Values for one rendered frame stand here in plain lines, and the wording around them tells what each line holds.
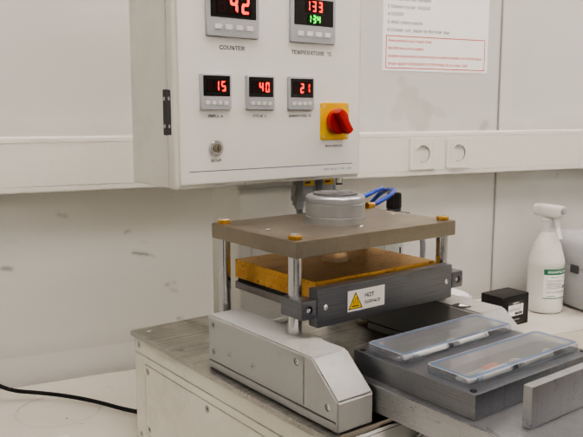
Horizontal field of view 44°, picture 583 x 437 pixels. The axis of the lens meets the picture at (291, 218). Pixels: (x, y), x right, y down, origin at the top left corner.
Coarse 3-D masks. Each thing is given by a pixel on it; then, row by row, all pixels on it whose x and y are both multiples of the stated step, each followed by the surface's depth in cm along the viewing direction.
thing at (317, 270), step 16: (256, 256) 98; (272, 256) 98; (320, 256) 98; (336, 256) 94; (352, 256) 98; (368, 256) 98; (384, 256) 98; (400, 256) 98; (240, 272) 95; (256, 272) 92; (272, 272) 90; (304, 272) 88; (320, 272) 88; (336, 272) 88; (352, 272) 88; (368, 272) 88; (384, 272) 90; (240, 288) 96; (256, 288) 93; (272, 288) 90; (304, 288) 85
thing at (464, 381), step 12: (564, 348) 77; (576, 348) 78; (528, 360) 73; (540, 360) 74; (432, 372) 71; (444, 372) 70; (492, 372) 69; (504, 372) 71; (468, 384) 68; (480, 384) 68
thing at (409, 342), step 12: (444, 324) 85; (456, 324) 85; (468, 324) 85; (480, 324) 85; (492, 324) 85; (504, 324) 85; (396, 336) 80; (408, 336) 80; (420, 336) 80; (432, 336) 80; (444, 336) 80; (456, 336) 80; (384, 348) 77; (396, 348) 77; (408, 348) 77; (420, 348) 77
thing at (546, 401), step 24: (384, 384) 76; (528, 384) 65; (552, 384) 66; (576, 384) 69; (384, 408) 74; (408, 408) 72; (432, 408) 69; (528, 408) 65; (552, 408) 66; (576, 408) 69; (432, 432) 69; (456, 432) 67; (480, 432) 65; (504, 432) 64; (528, 432) 64; (552, 432) 64; (576, 432) 64
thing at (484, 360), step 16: (528, 336) 80; (544, 336) 80; (464, 352) 75; (480, 352) 75; (496, 352) 75; (512, 352) 75; (528, 352) 75; (544, 352) 75; (448, 368) 71; (464, 368) 71; (480, 368) 71; (496, 368) 71
